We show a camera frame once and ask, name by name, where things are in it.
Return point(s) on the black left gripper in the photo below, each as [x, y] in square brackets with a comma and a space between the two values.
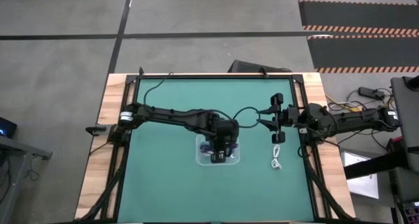
[227, 132]

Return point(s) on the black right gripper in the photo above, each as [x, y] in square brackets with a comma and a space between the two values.
[278, 99]

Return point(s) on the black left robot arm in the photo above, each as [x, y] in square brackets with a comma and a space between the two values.
[170, 116]

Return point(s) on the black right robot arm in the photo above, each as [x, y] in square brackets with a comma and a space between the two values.
[353, 120]

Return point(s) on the clear plastic bin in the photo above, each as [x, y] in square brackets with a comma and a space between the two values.
[201, 160]

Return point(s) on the black power strip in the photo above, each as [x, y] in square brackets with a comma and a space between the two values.
[371, 93]

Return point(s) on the black floor ramp striped edge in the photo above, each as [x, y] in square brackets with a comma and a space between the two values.
[357, 16]
[360, 53]

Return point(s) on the white paper sheet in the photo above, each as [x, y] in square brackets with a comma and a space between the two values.
[360, 181]

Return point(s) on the grey desk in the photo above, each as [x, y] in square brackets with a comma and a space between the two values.
[406, 125]

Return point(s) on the control box with buttons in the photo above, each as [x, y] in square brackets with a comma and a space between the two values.
[409, 212]

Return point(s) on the grey metal table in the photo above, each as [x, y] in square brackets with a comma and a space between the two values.
[19, 152]

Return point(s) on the black device blue light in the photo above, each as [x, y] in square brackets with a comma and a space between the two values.
[7, 127]

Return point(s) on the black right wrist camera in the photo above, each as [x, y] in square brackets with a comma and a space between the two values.
[290, 116]

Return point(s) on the black frame clamp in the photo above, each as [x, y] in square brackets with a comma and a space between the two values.
[140, 72]
[264, 74]

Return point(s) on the black aluminium table frame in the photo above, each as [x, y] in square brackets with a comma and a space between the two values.
[212, 76]

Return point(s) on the black side mount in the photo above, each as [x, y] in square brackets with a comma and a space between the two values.
[95, 130]

